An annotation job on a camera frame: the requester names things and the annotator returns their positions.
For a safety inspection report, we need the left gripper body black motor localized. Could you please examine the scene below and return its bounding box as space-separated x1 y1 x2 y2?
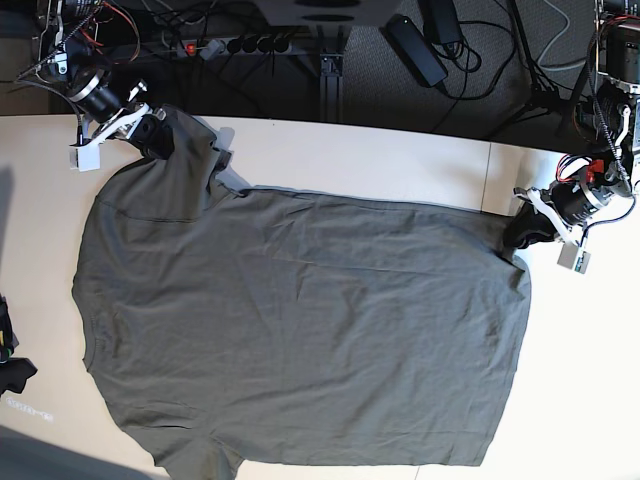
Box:
514 169 631 240

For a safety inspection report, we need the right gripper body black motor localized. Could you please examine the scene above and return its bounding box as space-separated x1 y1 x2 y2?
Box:
69 74 150 140

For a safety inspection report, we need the grey-green T-shirt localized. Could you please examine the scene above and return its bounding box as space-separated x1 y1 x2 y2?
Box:
72 108 531 479

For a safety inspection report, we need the robot arm with left gripper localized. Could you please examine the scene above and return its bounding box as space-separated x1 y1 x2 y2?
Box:
573 1 639 196

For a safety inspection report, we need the robot arm with right gripper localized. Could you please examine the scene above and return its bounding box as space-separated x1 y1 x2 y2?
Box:
15 1 111 102

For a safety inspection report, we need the grey power strip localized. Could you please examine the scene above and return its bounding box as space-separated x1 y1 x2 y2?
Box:
161 34 306 61

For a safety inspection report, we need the black tripod stand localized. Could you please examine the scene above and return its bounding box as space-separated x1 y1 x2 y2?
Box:
483 1 569 140

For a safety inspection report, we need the black power adapter brick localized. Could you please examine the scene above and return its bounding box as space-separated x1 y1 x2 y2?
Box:
383 15 448 88

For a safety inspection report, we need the black clothes pile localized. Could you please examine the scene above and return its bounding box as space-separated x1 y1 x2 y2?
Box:
0 297 38 394

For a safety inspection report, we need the white label sticker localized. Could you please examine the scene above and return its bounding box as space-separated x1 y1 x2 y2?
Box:
4 397 54 423

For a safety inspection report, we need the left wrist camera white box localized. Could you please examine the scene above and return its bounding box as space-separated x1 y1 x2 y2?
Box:
557 243 591 274

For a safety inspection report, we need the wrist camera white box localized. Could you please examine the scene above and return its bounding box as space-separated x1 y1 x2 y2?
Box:
557 243 591 274
69 145 101 173

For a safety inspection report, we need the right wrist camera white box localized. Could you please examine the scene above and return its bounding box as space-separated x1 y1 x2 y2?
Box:
69 145 101 173

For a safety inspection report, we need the white cable on floor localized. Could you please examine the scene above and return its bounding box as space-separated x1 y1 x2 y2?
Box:
537 0 591 71

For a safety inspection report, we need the aluminium frame post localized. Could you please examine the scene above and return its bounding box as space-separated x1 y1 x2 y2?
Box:
314 24 346 123

